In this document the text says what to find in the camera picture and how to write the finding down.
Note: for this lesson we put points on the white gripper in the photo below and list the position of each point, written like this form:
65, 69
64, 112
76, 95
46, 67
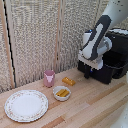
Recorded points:
90, 61

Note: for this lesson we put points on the black air fryer drawer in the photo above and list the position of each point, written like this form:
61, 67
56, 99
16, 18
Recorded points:
105, 73

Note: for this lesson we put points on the orange food piece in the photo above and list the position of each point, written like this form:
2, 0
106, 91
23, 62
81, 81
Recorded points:
68, 81

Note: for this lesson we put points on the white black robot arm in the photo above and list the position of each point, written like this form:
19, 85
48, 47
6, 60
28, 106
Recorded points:
100, 33

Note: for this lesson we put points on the black air fryer housing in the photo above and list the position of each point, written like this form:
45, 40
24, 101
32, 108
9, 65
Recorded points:
118, 46

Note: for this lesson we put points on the yellow food piece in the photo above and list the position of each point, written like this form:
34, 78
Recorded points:
64, 94
60, 92

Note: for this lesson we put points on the white oval bowl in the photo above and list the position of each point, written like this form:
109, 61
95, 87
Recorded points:
61, 97

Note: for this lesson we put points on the pink cup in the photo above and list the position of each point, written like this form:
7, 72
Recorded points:
49, 79

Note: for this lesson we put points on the woven folding screen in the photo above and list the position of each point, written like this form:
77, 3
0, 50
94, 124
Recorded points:
36, 36

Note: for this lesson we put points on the white floral rim plate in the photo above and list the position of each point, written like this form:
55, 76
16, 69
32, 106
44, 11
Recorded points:
26, 105

